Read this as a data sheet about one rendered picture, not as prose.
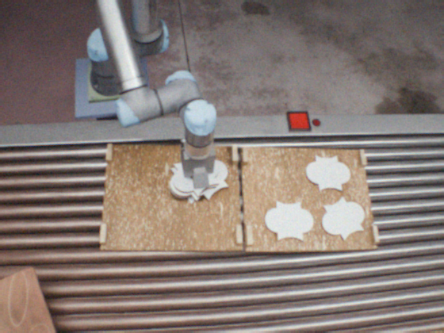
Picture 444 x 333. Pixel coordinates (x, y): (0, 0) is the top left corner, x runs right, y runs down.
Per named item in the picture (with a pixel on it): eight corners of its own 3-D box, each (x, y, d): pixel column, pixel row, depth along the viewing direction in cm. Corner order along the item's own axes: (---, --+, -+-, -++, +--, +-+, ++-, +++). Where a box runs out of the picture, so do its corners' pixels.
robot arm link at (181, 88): (151, 76, 121) (165, 109, 117) (192, 64, 124) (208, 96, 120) (152, 94, 128) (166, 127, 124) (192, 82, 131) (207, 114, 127)
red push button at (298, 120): (288, 116, 166) (288, 113, 165) (304, 115, 167) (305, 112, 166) (291, 130, 163) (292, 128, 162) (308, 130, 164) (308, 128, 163)
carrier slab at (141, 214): (109, 147, 153) (108, 144, 152) (235, 147, 157) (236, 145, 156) (101, 250, 137) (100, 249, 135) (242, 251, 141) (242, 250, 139)
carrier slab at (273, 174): (240, 148, 157) (240, 146, 156) (360, 152, 161) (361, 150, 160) (245, 252, 141) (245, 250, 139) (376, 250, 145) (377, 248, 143)
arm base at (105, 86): (89, 65, 172) (85, 48, 163) (129, 59, 174) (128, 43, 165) (91, 99, 166) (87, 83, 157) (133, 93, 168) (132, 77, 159)
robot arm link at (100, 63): (86, 55, 162) (81, 28, 149) (124, 44, 165) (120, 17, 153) (95, 81, 157) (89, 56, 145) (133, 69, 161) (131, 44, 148)
